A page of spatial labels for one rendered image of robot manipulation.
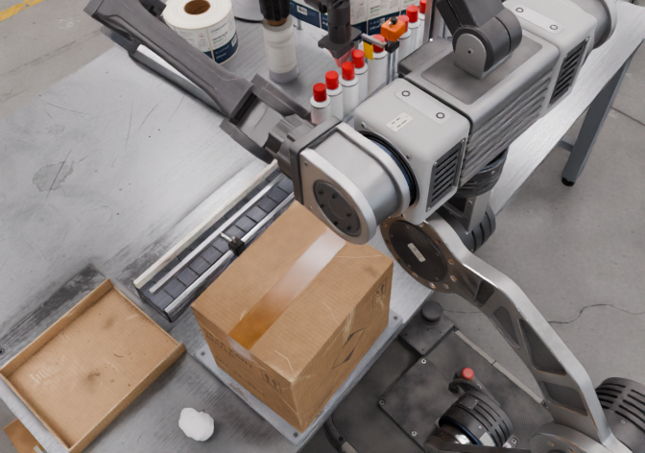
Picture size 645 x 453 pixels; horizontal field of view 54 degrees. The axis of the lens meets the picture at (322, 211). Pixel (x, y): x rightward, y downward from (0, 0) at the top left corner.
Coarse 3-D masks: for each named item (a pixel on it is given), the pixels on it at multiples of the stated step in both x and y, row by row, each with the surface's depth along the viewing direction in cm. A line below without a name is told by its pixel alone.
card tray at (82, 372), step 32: (96, 288) 145; (64, 320) 142; (96, 320) 144; (128, 320) 144; (32, 352) 139; (64, 352) 139; (96, 352) 139; (128, 352) 139; (160, 352) 138; (32, 384) 135; (64, 384) 135; (96, 384) 135; (128, 384) 134; (64, 416) 131; (96, 416) 130
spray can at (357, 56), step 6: (354, 54) 158; (360, 54) 158; (354, 60) 158; (360, 60) 158; (360, 66) 159; (366, 66) 161; (360, 72) 160; (366, 72) 161; (360, 78) 161; (366, 78) 162; (360, 84) 163; (366, 84) 164; (360, 90) 165; (366, 90) 166; (360, 96) 166; (366, 96) 168; (360, 102) 168
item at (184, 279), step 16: (272, 176) 162; (256, 192) 159; (272, 192) 158; (288, 192) 158; (240, 208) 156; (256, 208) 155; (272, 208) 155; (240, 224) 153; (256, 224) 153; (224, 240) 150; (208, 256) 148; (160, 272) 146; (192, 272) 145; (144, 288) 143; (176, 288) 143; (160, 304) 140
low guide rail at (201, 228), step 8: (272, 168) 159; (256, 176) 157; (264, 176) 158; (248, 184) 156; (256, 184) 158; (240, 192) 154; (248, 192) 156; (232, 200) 153; (224, 208) 152; (216, 216) 151; (208, 224) 150; (192, 232) 148; (200, 232) 149; (184, 240) 146; (192, 240) 148; (176, 248) 145; (184, 248) 147; (168, 256) 144; (160, 264) 143; (152, 272) 142; (136, 280) 140; (144, 280) 141
